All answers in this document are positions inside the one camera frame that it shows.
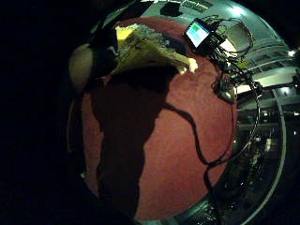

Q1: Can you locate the tangled black cable bundle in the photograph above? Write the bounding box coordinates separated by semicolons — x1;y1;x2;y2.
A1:
202;14;264;95

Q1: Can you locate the small black box device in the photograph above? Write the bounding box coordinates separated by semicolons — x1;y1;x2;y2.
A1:
214;79;237;105

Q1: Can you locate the red felt table cover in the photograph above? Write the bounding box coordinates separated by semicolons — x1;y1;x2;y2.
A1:
80;17;239;222

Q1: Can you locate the long black cable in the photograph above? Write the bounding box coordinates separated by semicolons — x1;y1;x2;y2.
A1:
162;79;264;225

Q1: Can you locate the black device with lit screen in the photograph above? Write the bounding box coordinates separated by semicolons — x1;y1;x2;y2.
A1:
182;18;227;53

